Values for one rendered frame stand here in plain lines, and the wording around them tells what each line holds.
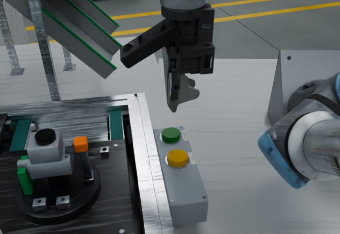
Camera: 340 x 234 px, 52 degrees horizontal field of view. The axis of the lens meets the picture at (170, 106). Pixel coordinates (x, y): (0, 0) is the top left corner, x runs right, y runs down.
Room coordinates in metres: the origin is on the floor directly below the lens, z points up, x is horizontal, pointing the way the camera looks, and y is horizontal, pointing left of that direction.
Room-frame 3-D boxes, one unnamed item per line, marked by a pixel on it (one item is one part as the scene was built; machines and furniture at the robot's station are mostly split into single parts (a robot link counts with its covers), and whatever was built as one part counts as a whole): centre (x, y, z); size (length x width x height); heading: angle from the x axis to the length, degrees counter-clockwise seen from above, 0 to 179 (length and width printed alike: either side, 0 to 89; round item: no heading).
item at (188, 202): (0.49, -0.01, 0.93); 0.21 x 0.07 x 0.06; 10
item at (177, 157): (0.49, -0.01, 0.96); 0.04 x 0.04 x 0.02
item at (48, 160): (0.40, 0.20, 1.06); 0.08 x 0.04 x 0.07; 100
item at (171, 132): (0.56, 0.00, 0.96); 0.04 x 0.04 x 0.02
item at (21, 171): (0.38, 0.23, 1.01); 0.01 x 0.01 x 0.05; 10
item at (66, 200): (0.36, 0.17, 1.00); 0.02 x 0.01 x 0.02; 100
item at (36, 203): (0.35, 0.20, 1.00); 0.02 x 0.01 x 0.02; 100
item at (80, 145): (0.41, 0.15, 1.04); 0.04 x 0.02 x 0.08; 100
